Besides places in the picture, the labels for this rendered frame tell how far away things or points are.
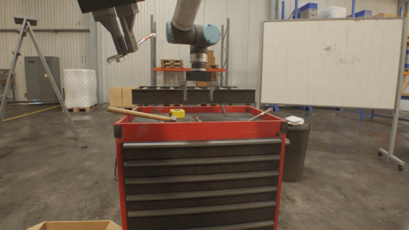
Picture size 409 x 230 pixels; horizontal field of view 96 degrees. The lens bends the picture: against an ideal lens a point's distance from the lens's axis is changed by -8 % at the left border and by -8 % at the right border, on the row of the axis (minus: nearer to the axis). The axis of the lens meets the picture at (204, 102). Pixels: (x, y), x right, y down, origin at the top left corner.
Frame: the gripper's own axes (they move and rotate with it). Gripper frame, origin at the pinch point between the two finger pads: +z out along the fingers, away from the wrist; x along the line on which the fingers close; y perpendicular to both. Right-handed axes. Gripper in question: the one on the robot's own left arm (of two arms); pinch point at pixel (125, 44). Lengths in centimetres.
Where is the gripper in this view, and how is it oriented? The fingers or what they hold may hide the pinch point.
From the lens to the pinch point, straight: 51.4
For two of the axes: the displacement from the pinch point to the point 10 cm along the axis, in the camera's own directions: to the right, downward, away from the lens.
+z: 1.5, 8.6, 4.9
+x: -9.8, 0.8, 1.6
